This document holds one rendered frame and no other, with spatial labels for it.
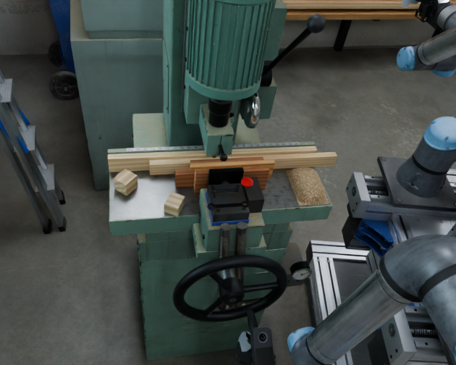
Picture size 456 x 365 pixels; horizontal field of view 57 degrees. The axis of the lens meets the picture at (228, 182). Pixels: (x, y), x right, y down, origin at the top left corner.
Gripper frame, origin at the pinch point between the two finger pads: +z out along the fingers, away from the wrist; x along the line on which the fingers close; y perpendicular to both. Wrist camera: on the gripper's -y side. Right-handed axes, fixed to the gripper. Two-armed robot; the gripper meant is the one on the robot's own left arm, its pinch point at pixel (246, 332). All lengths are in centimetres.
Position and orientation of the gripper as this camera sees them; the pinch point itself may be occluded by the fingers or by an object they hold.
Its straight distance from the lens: 115.8
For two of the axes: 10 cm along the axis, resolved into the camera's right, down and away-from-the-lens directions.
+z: -2.2, -2.7, 9.4
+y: -0.1, 9.6, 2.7
